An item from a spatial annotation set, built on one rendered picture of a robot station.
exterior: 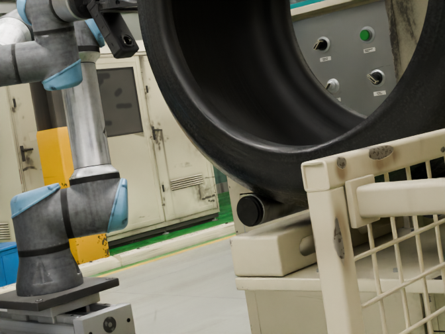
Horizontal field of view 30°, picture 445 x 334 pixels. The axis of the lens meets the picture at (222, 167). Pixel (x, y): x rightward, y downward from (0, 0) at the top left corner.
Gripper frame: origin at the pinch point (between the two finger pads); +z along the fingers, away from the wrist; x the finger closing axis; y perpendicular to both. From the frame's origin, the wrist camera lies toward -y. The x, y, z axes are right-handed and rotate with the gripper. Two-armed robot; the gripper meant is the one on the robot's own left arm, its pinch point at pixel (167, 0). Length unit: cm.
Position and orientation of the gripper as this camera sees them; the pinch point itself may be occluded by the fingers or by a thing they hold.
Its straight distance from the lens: 136.1
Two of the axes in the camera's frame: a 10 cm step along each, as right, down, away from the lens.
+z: 7.7, 0.4, -6.4
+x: 6.4, -1.4, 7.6
